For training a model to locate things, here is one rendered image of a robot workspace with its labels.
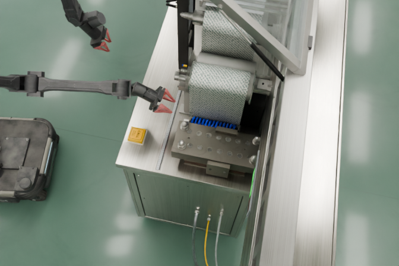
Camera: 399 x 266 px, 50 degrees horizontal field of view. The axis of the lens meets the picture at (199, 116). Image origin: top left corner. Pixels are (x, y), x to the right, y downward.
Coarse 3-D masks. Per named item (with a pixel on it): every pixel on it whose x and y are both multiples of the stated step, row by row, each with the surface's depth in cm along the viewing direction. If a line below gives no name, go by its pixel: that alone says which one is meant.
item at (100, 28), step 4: (92, 28) 199; (96, 28) 201; (100, 28) 206; (88, 32) 200; (92, 32) 200; (96, 32) 201; (100, 32) 204; (92, 36) 202; (96, 36) 202; (100, 36) 203; (92, 40) 205; (96, 40) 203; (100, 40) 202; (92, 44) 203
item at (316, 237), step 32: (320, 0) 178; (320, 32) 169; (320, 64) 161; (320, 96) 154; (320, 128) 147; (320, 160) 141; (256, 192) 143; (320, 192) 135; (320, 224) 130; (320, 256) 125
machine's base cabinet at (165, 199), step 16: (128, 176) 208; (144, 176) 204; (160, 176) 198; (144, 192) 224; (160, 192) 219; (176, 192) 214; (192, 192) 209; (208, 192) 204; (224, 192) 199; (144, 208) 249; (160, 208) 243; (176, 208) 236; (192, 208) 230; (208, 208) 225; (224, 208) 219; (240, 208) 213; (176, 224) 263; (192, 224) 257; (224, 224) 243; (240, 224) 235
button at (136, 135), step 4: (132, 128) 203; (136, 128) 203; (140, 128) 203; (132, 132) 202; (136, 132) 202; (140, 132) 202; (144, 132) 202; (128, 136) 201; (132, 136) 201; (136, 136) 201; (140, 136) 201; (128, 140) 202; (132, 140) 201; (136, 140) 200; (140, 140) 200
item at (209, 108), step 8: (192, 96) 181; (200, 96) 180; (192, 104) 187; (200, 104) 186; (208, 104) 184; (216, 104) 183; (224, 104) 182; (232, 104) 180; (240, 104) 179; (192, 112) 193; (200, 112) 192; (208, 112) 190; (216, 112) 189; (224, 112) 187; (232, 112) 186; (240, 112) 184; (216, 120) 194; (224, 120) 193; (232, 120) 191; (240, 120) 190
